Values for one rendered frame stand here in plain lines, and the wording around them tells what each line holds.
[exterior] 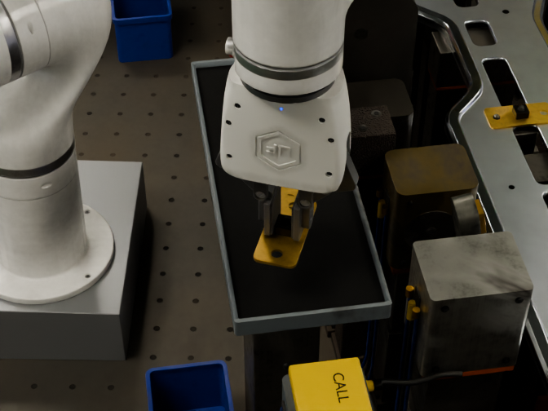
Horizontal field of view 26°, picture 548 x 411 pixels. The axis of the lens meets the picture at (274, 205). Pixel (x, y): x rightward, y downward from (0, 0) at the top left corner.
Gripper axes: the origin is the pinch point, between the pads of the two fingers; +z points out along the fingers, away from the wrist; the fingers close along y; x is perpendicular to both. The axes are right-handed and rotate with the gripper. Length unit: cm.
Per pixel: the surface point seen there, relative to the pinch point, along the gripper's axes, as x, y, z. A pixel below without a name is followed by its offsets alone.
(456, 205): 17.1, 13.4, 12.3
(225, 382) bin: 12.6, -10.5, 43.8
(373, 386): 0.5, 9.0, 22.6
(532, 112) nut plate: 47, 20, 22
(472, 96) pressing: 48, 12, 22
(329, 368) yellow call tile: -10.4, 6.5, 6.8
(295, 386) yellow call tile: -12.9, 4.2, 6.8
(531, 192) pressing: 32.6, 20.9, 22.8
